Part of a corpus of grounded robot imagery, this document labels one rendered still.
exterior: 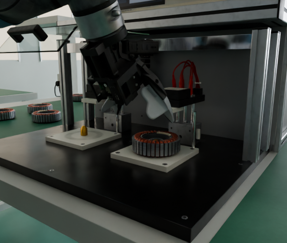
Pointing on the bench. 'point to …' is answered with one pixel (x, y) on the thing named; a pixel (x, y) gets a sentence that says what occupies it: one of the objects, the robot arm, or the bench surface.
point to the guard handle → (15, 33)
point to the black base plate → (131, 176)
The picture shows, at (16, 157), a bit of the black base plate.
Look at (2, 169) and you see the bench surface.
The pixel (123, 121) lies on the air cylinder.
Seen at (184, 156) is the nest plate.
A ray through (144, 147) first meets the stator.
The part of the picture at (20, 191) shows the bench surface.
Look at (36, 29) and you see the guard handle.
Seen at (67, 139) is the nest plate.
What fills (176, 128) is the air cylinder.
